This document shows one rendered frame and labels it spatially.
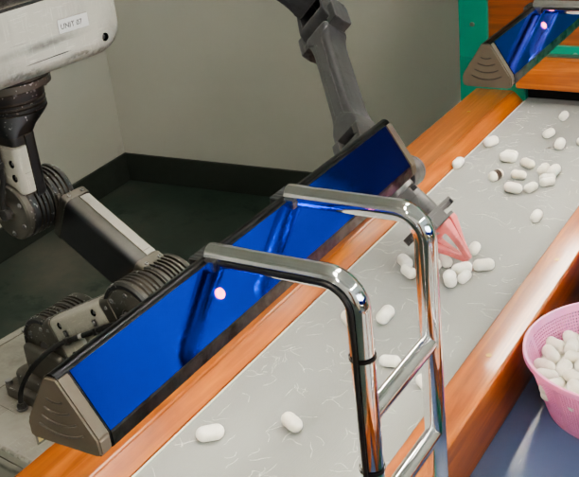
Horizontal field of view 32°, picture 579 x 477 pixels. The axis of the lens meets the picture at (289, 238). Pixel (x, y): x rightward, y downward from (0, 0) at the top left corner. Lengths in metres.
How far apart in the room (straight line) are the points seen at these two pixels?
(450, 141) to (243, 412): 0.97
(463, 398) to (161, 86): 2.85
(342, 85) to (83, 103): 2.34
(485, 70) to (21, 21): 0.72
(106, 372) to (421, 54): 2.68
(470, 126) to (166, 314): 1.42
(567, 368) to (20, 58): 0.93
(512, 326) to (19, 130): 0.86
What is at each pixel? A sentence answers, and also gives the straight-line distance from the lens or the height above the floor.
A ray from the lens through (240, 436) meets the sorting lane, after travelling 1.36.
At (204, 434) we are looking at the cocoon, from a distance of 1.34.
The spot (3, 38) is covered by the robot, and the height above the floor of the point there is 1.20.
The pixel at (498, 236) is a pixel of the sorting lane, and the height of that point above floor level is 0.74.
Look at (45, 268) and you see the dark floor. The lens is 3.66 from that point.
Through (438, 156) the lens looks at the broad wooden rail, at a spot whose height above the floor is 0.77.
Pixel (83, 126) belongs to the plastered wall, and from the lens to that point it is 4.05.
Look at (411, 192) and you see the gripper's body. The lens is 1.68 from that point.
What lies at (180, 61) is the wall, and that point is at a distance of 3.93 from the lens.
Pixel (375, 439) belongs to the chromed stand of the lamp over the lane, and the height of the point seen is 0.94.
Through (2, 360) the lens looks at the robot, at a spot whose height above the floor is 0.47.
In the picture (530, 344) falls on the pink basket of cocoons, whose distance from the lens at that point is 1.47.
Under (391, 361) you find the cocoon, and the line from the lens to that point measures 1.44.
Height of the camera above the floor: 1.54
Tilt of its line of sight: 26 degrees down
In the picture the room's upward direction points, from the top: 7 degrees counter-clockwise
